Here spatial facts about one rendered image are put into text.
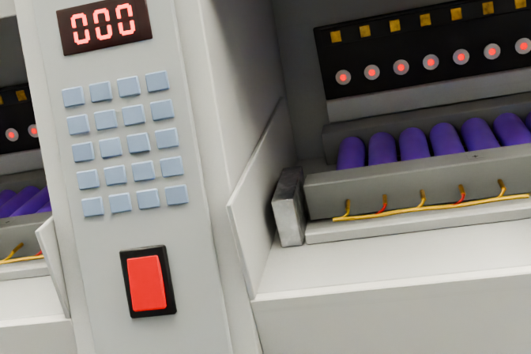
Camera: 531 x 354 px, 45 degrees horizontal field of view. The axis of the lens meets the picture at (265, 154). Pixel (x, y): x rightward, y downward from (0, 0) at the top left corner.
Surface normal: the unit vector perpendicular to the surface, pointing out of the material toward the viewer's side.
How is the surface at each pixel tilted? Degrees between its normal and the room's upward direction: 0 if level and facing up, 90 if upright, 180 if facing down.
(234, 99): 90
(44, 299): 15
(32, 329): 105
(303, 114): 90
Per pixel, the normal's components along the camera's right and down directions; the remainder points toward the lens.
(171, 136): -0.20, 0.08
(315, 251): -0.21, -0.93
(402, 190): -0.15, 0.34
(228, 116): 0.97, -0.14
